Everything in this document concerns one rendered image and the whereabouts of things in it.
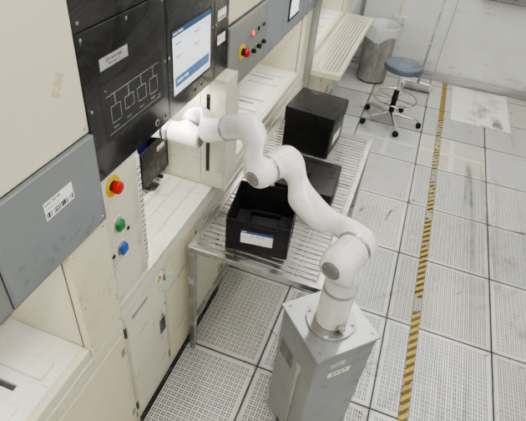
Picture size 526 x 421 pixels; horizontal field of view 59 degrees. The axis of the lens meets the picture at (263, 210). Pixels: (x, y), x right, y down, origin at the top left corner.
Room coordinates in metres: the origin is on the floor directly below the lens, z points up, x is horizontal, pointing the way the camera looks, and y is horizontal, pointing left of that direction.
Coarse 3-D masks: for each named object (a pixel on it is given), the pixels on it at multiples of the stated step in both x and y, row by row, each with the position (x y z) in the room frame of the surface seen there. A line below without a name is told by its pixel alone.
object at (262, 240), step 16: (240, 192) 1.71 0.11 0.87; (256, 192) 1.70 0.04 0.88; (272, 192) 1.69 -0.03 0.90; (240, 208) 1.71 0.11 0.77; (256, 208) 1.70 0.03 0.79; (272, 208) 1.69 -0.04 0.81; (288, 208) 1.68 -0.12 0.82; (240, 224) 1.44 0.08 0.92; (256, 224) 1.43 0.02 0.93; (272, 224) 1.62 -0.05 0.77; (288, 224) 1.64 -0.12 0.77; (240, 240) 1.43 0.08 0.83; (256, 240) 1.43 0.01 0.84; (272, 240) 1.42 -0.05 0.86; (288, 240) 1.41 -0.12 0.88; (272, 256) 1.42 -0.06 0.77
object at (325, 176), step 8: (304, 160) 2.04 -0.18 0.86; (312, 160) 2.05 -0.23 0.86; (320, 160) 2.06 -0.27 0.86; (312, 168) 1.96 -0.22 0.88; (320, 168) 1.99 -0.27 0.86; (328, 168) 2.00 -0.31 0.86; (336, 168) 2.01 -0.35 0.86; (312, 176) 1.91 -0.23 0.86; (320, 176) 1.92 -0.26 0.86; (328, 176) 1.92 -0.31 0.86; (336, 176) 1.93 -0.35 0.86; (280, 184) 1.82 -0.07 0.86; (312, 184) 1.84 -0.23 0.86; (320, 184) 1.85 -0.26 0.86; (328, 184) 1.86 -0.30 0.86; (336, 184) 1.91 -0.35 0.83; (320, 192) 1.79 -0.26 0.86; (328, 192) 1.79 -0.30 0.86; (328, 200) 1.76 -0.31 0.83
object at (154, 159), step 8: (152, 144) 1.62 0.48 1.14; (160, 144) 1.68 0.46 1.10; (144, 152) 1.56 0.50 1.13; (152, 152) 1.61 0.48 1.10; (160, 152) 1.67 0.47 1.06; (144, 160) 1.55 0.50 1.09; (152, 160) 1.61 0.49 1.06; (160, 160) 1.67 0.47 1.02; (168, 160) 1.73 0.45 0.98; (144, 168) 1.55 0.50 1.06; (152, 168) 1.60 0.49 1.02; (160, 168) 1.67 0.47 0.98; (144, 176) 1.55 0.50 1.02; (152, 176) 1.60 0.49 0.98; (160, 176) 1.68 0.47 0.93; (144, 184) 1.54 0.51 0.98
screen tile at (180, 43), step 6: (186, 36) 1.50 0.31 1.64; (174, 42) 1.42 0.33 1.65; (180, 42) 1.46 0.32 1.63; (186, 42) 1.49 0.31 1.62; (174, 48) 1.42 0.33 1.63; (180, 48) 1.45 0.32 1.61; (174, 54) 1.42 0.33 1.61; (186, 54) 1.49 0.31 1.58; (174, 60) 1.42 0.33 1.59; (180, 60) 1.45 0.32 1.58; (186, 60) 1.49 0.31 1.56; (180, 66) 1.45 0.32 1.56
